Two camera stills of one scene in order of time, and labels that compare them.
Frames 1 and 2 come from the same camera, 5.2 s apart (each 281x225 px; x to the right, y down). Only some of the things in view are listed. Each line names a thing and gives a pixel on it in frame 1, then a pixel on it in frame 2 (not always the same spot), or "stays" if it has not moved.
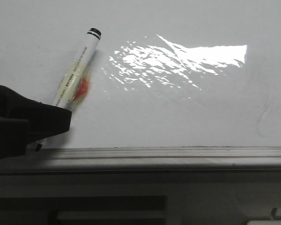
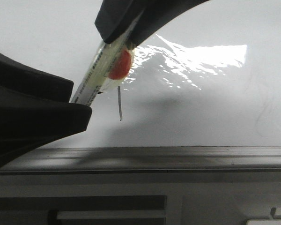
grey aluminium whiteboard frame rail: x=148 y=161 stays
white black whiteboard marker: x=67 y=89 → x=96 y=80
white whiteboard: x=166 y=73 stays
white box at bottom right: x=268 y=222 stays
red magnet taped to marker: x=82 y=88 → x=122 y=67
